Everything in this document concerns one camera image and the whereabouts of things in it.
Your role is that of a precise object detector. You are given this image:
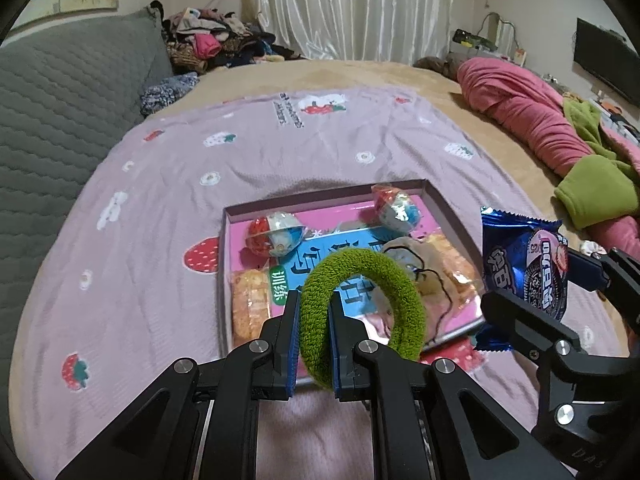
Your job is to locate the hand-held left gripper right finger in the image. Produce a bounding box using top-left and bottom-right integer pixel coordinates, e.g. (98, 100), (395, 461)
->
(327, 296), (576, 480)

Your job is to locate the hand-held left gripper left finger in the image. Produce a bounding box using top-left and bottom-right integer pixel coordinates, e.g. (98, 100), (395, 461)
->
(52, 290), (303, 480)

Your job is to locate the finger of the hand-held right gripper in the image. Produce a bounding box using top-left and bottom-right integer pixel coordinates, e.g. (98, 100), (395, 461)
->
(565, 247), (640, 333)
(477, 290), (583, 363)

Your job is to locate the blue cookie packet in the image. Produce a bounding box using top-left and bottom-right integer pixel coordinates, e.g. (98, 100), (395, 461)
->
(472, 206), (571, 353)

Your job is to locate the yellow cracker packet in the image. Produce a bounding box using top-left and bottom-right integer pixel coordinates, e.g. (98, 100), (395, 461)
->
(230, 267), (273, 348)
(415, 230), (486, 306)

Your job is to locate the green terry hair tie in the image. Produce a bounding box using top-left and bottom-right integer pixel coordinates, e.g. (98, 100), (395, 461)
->
(298, 247), (428, 391)

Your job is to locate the beige mesh scrunchie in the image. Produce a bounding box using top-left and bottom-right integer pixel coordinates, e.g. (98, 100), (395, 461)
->
(370, 237), (461, 346)

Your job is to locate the red blue toy egg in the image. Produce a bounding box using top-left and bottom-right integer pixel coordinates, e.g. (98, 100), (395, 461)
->
(371, 184), (426, 236)
(245, 210), (307, 258)

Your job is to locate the grey shallow box tray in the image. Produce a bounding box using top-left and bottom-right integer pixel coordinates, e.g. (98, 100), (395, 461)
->
(216, 178), (488, 386)

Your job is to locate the green fleece blanket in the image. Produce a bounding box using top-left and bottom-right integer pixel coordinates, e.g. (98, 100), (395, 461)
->
(554, 95), (640, 231)

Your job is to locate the pink and blue book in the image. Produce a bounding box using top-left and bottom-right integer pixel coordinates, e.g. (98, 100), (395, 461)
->
(227, 192), (483, 356)

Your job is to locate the pink quilt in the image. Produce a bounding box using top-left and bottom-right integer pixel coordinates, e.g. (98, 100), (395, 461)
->
(456, 57), (640, 271)

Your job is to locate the black flat television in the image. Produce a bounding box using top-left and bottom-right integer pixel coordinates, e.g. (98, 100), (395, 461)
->
(574, 17), (640, 122)

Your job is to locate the purple strawberry print blanket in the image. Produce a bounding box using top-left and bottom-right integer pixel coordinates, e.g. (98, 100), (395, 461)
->
(10, 86), (621, 480)

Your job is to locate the grey desk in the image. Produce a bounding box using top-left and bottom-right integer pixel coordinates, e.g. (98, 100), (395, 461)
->
(449, 40), (526, 65)

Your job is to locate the brown plush cloth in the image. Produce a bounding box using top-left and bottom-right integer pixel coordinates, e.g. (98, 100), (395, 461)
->
(412, 55), (463, 78)

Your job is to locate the black yellow gadget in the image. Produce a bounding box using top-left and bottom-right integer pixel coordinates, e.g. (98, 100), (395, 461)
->
(451, 29), (493, 48)

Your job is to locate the tan bed sheet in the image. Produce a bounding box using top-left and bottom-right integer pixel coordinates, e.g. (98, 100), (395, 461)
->
(192, 59), (571, 241)

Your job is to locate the blue floral cloth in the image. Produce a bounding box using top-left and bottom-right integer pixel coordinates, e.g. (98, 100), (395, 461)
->
(140, 71), (201, 117)

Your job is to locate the pile of clothes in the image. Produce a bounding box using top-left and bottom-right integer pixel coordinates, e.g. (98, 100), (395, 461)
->
(147, 1), (306, 76)

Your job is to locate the grey quilted headboard cover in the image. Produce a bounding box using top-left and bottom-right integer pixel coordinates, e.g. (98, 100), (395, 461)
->
(0, 7), (173, 241)

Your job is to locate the white satin curtain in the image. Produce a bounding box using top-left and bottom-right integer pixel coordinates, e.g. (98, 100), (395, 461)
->
(242, 0), (456, 63)

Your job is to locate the white metal frame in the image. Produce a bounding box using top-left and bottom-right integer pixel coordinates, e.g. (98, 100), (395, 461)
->
(481, 11), (517, 53)

